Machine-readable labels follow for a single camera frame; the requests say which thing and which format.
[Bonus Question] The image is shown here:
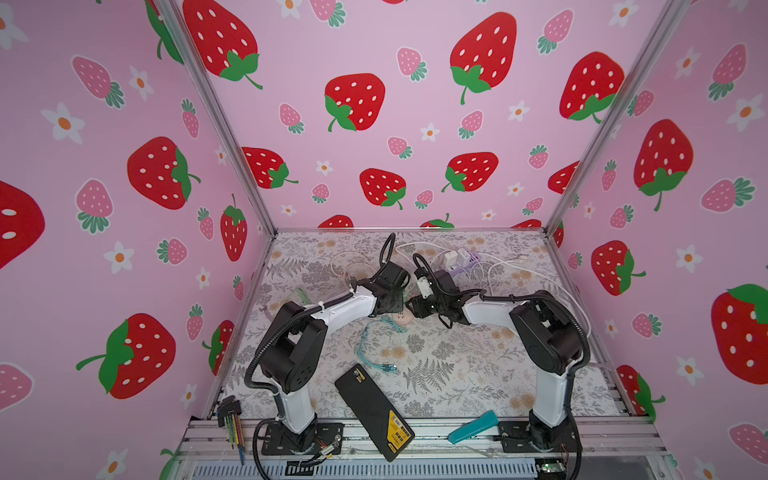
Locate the aluminium front rail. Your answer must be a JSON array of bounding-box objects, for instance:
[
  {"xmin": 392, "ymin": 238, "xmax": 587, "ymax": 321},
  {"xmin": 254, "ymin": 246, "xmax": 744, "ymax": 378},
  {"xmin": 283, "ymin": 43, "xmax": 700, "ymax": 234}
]
[{"xmin": 168, "ymin": 416, "xmax": 683, "ymax": 479}]

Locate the round pink power socket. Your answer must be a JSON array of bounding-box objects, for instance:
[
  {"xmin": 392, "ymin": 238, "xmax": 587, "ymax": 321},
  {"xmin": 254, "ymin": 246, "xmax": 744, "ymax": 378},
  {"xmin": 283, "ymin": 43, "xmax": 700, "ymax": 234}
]
[{"xmin": 392, "ymin": 309, "xmax": 417, "ymax": 330}]

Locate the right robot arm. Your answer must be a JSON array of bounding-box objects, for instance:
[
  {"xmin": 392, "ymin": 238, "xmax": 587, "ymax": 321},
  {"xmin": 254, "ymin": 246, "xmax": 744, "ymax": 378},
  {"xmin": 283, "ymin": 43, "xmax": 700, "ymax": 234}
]
[{"xmin": 406, "ymin": 268, "xmax": 591, "ymax": 452}]

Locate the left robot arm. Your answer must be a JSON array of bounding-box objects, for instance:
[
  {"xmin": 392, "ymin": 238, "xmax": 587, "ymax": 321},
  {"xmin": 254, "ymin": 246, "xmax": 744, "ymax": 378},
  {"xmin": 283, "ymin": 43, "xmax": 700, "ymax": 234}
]
[{"xmin": 243, "ymin": 261, "xmax": 410, "ymax": 435}]

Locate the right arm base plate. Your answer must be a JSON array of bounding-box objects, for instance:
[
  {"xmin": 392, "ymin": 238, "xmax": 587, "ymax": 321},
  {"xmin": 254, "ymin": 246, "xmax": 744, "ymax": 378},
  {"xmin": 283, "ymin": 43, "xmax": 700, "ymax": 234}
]
[{"xmin": 495, "ymin": 420, "xmax": 579, "ymax": 454}]

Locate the black rectangular device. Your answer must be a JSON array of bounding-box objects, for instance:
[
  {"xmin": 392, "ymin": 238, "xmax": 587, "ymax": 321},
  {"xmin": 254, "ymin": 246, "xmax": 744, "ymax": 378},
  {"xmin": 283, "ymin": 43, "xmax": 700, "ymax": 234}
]
[{"xmin": 334, "ymin": 364, "xmax": 415, "ymax": 462}]

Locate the purple power strip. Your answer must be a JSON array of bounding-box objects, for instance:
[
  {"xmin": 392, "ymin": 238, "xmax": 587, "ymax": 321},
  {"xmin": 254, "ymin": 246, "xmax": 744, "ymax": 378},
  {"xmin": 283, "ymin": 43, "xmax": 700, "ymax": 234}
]
[{"xmin": 442, "ymin": 248, "xmax": 480, "ymax": 276}]

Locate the teal plastic tool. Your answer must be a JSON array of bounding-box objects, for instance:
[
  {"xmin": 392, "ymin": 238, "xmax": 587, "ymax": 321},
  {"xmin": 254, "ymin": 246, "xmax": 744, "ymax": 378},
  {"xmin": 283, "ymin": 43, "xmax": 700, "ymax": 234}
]
[{"xmin": 447, "ymin": 411, "xmax": 499, "ymax": 444}]

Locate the coloured wire bundle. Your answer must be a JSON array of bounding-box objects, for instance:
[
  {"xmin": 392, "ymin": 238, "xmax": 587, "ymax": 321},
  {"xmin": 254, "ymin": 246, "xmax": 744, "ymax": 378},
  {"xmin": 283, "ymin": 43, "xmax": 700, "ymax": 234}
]
[{"xmin": 215, "ymin": 395, "xmax": 247, "ymax": 466}]

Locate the white cable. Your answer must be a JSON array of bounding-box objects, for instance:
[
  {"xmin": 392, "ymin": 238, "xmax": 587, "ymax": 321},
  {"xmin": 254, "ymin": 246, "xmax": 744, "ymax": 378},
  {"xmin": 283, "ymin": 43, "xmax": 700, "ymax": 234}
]
[{"xmin": 392, "ymin": 241, "xmax": 592, "ymax": 337}]

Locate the white charger plug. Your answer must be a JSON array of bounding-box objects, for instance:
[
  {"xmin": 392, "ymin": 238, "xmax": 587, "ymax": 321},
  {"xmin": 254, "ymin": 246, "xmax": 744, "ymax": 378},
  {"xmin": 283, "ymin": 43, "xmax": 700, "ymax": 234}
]
[{"xmin": 443, "ymin": 248, "xmax": 473, "ymax": 270}]

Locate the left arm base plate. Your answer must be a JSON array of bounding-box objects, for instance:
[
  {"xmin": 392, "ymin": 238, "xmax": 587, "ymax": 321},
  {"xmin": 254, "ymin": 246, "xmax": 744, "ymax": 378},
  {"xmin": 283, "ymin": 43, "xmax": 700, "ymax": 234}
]
[{"xmin": 259, "ymin": 422, "xmax": 344, "ymax": 456}]

